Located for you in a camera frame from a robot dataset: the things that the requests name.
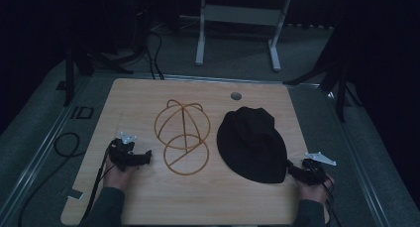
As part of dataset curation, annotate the person's right hand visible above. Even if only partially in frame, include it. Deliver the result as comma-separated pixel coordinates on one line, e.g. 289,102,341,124
294,172,336,206

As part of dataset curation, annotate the black floor cable bundle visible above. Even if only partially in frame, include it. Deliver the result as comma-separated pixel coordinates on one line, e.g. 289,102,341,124
132,8,166,81

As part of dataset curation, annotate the gold wire hat stand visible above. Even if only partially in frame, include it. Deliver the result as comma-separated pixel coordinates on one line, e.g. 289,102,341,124
154,98,212,176

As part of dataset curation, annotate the black bucket hat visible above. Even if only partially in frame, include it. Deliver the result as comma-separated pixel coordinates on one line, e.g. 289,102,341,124
216,106,288,184

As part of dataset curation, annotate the black floor cable loop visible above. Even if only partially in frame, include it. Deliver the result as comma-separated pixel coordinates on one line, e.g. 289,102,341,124
17,131,81,227

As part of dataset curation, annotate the person's left hand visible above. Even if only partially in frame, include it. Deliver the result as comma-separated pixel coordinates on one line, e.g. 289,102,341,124
102,154,141,192

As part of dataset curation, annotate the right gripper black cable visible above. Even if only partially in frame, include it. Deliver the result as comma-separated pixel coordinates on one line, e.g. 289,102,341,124
310,159,343,227

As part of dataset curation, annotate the black tripod stand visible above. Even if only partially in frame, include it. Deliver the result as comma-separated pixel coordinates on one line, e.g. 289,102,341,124
55,38,135,108
282,52,364,123

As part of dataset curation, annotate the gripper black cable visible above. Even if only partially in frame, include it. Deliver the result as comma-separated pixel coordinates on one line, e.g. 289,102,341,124
310,159,343,227
80,146,113,223

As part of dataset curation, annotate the white metal desk frame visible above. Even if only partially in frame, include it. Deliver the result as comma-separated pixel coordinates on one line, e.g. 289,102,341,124
194,0,293,72

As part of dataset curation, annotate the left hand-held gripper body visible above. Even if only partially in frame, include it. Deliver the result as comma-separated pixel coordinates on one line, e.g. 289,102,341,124
108,131,144,172

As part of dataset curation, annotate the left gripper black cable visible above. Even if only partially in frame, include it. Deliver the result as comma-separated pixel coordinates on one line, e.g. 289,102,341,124
80,146,113,223

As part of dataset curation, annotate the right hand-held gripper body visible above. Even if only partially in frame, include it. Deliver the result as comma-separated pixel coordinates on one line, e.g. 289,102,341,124
300,151,338,187

